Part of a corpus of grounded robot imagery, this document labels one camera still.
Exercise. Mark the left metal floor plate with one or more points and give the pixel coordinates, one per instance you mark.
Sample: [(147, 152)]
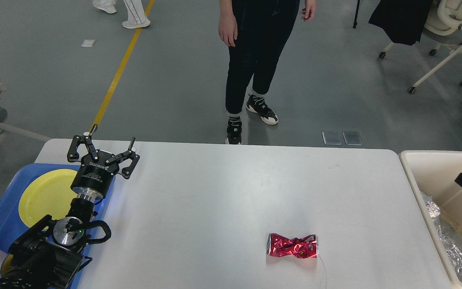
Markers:
[(332, 138)]

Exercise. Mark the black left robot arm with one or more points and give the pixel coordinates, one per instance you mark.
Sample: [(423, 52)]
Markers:
[(50, 253)]

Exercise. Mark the dark teal mug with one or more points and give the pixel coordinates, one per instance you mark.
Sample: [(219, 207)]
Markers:
[(6, 265)]

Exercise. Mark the brown paper bag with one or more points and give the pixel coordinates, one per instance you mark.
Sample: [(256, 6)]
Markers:
[(446, 217)]

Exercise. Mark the yellow plastic plate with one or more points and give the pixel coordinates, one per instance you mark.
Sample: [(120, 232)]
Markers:
[(49, 194)]

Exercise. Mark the crushed red soda can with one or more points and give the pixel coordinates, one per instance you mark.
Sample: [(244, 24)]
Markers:
[(280, 246)]

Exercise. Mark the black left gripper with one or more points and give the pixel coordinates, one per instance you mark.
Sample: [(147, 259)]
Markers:
[(94, 174)]

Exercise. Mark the silver foil bag front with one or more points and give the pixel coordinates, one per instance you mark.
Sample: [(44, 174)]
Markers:
[(452, 242)]

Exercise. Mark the metal floor plate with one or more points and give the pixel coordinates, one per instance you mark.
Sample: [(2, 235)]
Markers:
[(332, 138), (352, 138)]

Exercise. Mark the silver foil bag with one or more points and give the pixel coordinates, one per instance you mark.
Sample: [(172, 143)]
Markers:
[(432, 208), (452, 242)]

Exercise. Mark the white office chair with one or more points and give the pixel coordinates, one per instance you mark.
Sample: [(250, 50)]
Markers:
[(444, 27)]

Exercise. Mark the right metal floor plate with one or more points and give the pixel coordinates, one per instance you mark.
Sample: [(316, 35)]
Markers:
[(352, 138)]

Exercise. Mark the person in dark jeans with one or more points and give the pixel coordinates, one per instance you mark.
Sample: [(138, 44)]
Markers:
[(255, 31)]

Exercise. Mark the white plastic bin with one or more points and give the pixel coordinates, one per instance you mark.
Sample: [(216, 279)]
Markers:
[(434, 173)]

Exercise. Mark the black jacket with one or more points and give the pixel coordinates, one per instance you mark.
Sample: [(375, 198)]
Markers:
[(402, 20)]

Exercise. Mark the blue plastic tray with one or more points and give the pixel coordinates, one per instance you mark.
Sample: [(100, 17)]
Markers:
[(11, 226)]

